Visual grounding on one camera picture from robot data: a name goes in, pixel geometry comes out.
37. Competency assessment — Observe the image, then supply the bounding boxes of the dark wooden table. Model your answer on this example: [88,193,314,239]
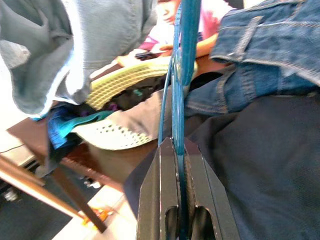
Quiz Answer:
[0,54,161,235]

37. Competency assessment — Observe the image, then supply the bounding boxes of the orange snack packet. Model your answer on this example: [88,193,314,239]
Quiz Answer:
[82,206,115,226]

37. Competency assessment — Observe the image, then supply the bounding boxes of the black smartphone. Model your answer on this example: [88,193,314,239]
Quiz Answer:
[134,50,165,62]

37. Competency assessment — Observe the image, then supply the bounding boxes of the dark navy garment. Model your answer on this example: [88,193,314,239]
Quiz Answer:
[123,93,320,240]

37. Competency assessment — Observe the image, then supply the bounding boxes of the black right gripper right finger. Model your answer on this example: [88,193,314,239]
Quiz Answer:
[183,136,241,240]

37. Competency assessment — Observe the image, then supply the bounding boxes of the blue teal cloth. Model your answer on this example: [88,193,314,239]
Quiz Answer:
[47,107,115,151]

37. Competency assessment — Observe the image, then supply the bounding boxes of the pale green laundry basket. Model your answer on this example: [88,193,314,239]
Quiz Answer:
[72,62,200,151]

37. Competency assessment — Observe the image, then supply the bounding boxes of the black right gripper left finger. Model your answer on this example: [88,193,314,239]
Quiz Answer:
[136,136,181,240]

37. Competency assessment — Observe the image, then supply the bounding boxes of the taupe grey cloth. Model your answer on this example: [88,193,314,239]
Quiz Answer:
[109,87,173,142]

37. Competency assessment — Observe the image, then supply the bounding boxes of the person in pink shirt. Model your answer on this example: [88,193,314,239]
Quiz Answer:
[138,0,236,68]

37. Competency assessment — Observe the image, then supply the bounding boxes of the white shirt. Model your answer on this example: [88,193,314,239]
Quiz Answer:
[0,0,159,119]

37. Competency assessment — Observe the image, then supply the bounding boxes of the blue denim shorts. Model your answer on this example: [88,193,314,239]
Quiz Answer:
[184,0,320,118]

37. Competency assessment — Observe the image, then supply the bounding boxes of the blue plastic clothes hanger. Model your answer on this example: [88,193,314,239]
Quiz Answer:
[157,0,202,240]

